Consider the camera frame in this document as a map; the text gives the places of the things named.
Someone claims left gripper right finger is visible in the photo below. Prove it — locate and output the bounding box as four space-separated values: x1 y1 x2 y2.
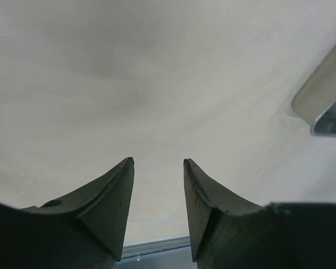
183 159 262 262

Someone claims aluminium front rail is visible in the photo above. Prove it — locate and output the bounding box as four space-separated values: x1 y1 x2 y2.
121 236 190 262

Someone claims beige cloth wrap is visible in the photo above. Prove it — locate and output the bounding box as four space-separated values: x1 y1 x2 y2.
0 1 336 245

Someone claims stainless steel instrument tray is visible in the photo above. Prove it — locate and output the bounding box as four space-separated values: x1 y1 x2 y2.
291 45 336 137

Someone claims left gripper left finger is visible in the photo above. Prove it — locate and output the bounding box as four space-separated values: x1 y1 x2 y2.
22 157 134 261

